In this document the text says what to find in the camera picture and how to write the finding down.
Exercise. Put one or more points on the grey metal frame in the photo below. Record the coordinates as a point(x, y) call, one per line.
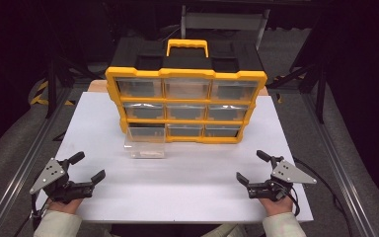
point(223, 20)

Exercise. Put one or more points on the yellow black drawer organizer cabinet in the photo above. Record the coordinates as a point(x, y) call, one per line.
point(186, 73)

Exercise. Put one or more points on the person's right hand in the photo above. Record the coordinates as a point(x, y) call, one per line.
point(276, 207)

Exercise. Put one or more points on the person's left hand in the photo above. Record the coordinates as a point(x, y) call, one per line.
point(64, 206)

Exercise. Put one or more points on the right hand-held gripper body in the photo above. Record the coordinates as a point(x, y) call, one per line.
point(291, 174)

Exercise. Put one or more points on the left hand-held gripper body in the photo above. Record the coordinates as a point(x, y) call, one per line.
point(51, 173)

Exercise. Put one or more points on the clear plastic drawer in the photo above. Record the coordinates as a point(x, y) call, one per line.
point(146, 135)

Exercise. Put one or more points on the black metal stand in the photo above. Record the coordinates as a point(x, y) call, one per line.
point(51, 89)
point(320, 92)

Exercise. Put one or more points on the aluminium rail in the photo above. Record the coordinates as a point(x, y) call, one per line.
point(23, 164)
point(345, 168)

